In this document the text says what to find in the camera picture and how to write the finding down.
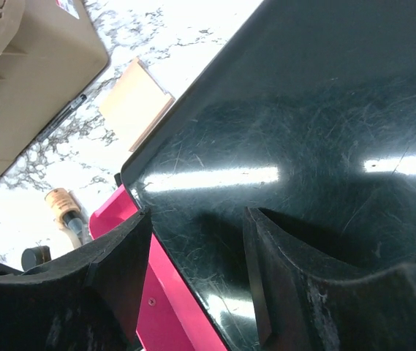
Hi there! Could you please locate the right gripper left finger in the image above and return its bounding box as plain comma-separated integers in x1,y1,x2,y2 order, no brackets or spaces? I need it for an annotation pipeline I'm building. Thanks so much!
0,208,152,350

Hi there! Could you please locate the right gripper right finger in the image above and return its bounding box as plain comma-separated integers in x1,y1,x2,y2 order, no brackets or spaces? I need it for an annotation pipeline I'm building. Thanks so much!
243,208,416,350

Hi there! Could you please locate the small black round jar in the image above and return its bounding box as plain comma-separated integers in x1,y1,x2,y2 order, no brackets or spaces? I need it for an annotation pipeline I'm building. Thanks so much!
21,246,51,271

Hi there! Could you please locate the pink top drawer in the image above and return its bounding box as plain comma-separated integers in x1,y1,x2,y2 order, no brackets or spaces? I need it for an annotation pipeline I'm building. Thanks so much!
88,185,238,351

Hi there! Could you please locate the beige concealer tube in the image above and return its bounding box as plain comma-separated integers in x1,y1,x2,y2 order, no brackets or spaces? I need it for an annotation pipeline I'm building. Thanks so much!
45,188,92,249

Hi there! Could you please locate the black eyeliner pencil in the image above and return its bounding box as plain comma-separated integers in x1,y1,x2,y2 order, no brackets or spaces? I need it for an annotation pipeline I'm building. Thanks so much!
35,94,87,143

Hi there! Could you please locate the black makeup drawer organizer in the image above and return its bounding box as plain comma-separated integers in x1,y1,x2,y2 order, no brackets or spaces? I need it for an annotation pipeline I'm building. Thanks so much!
121,1,416,350

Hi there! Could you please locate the square copper compact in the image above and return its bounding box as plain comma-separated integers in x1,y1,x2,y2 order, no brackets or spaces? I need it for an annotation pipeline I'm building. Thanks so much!
99,57,175,152

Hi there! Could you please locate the tan plastic toolbox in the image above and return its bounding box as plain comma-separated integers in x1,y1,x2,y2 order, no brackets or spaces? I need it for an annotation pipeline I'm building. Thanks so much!
0,1,109,176

